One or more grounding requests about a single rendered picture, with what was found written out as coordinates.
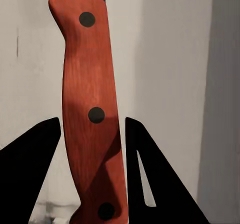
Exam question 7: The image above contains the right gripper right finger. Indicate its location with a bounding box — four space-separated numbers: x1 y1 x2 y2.
125 117 210 224

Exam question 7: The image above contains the parer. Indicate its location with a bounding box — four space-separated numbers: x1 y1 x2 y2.
48 0 129 224

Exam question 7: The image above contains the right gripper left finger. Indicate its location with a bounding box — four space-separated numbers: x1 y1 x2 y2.
0 117 61 224

